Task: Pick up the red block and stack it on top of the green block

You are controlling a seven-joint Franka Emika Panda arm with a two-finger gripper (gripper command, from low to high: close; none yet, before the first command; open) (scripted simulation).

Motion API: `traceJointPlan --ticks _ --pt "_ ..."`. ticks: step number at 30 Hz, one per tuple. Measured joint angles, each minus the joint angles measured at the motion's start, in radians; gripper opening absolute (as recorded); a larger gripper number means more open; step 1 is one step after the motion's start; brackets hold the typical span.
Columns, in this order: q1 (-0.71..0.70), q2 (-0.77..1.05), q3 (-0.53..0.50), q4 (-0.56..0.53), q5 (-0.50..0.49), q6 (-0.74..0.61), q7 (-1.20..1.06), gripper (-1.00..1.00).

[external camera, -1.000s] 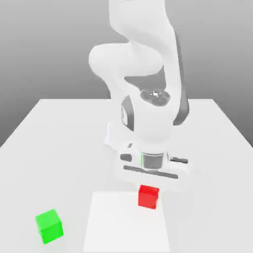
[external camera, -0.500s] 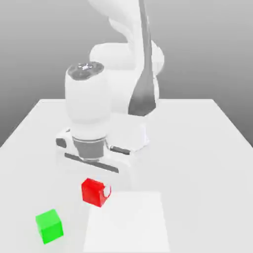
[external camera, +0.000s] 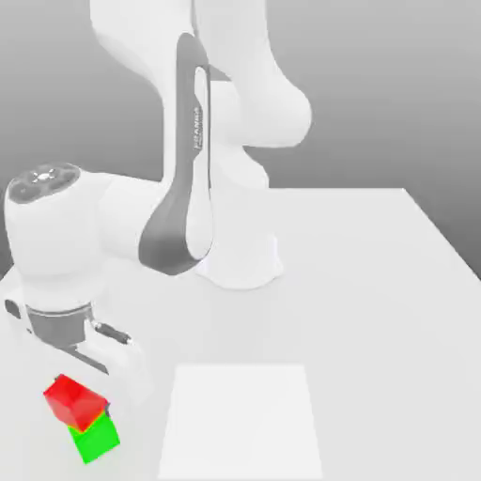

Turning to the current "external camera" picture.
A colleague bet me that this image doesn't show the small green cube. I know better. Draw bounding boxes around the small green cube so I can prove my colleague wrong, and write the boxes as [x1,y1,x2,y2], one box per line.
[68,414,121,466]

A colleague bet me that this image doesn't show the small red cube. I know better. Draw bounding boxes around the small red cube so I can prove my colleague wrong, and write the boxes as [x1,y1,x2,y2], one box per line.
[42,373,111,433]

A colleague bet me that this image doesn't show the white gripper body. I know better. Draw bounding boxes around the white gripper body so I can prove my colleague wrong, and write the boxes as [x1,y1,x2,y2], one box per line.
[39,342,152,410]

